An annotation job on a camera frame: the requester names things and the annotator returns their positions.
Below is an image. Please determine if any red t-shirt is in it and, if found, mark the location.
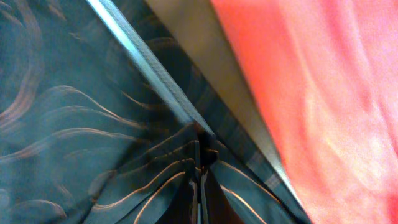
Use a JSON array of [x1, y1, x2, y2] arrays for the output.
[[213, 0, 397, 223]]

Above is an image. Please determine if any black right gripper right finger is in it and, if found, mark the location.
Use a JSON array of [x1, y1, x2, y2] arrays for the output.
[[200, 171, 209, 224]]

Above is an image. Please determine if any black orange-patterned t-shirt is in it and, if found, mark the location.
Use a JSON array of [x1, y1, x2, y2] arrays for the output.
[[1, 1, 310, 223]]

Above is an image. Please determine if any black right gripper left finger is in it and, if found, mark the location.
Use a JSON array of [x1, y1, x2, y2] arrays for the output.
[[189, 179, 198, 224]]

